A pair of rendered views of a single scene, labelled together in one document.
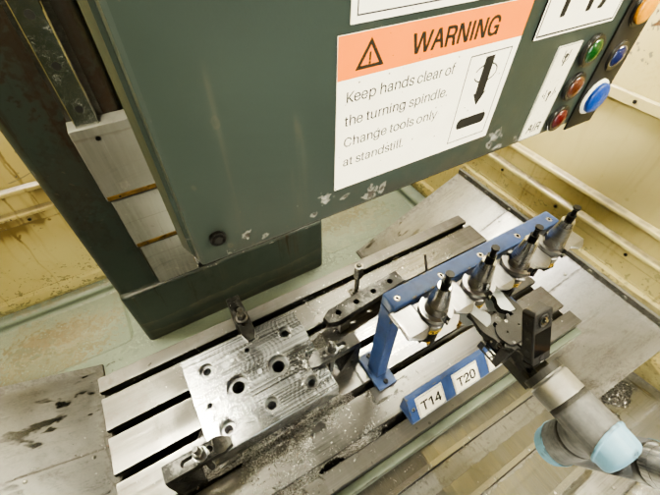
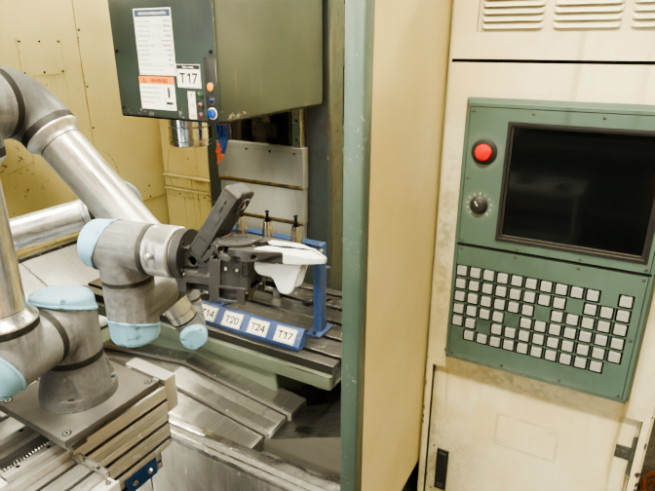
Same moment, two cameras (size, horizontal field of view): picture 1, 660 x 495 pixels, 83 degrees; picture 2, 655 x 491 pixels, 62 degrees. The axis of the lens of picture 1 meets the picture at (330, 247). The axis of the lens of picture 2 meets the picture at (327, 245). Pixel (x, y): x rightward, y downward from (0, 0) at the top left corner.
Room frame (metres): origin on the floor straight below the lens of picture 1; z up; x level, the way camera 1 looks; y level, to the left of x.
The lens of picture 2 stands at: (-0.19, -1.96, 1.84)
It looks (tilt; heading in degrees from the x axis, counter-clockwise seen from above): 20 degrees down; 60
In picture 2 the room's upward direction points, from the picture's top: straight up
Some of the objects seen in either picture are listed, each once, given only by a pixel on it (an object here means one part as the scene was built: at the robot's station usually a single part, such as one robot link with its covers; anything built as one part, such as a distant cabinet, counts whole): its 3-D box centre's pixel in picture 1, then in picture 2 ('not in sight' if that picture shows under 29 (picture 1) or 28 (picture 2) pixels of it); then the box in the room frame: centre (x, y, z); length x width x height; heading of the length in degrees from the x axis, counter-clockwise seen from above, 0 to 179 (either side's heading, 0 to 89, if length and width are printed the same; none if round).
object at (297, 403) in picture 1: (259, 378); not in sight; (0.34, 0.16, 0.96); 0.29 x 0.23 x 0.05; 121
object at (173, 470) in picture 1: (200, 461); not in sight; (0.17, 0.25, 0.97); 0.13 x 0.03 x 0.15; 121
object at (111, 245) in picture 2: not in sight; (123, 247); (-0.08, -1.16, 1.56); 0.11 x 0.08 x 0.09; 133
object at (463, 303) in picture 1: (456, 299); not in sight; (0.40, -0.25, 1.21); 0.07 x 0.05 x 0.01; 31
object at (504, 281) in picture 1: (497, 276); not in sight; (0.46, -0.34, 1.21); 0.07 x 0.05 x 0.01; 31
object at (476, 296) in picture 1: (476, 287); not in sight; (0.43, -0.29, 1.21); 0.06 x 0.06 x 0.03
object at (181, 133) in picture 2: not in sight; (189, 128); (0.40, 0.09, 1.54); 0.16 x 0.16 x 0.12
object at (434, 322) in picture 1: (434, 310); not in sight; (0.38, -0.20, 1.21); 0.06 x 0.06 x 0.03
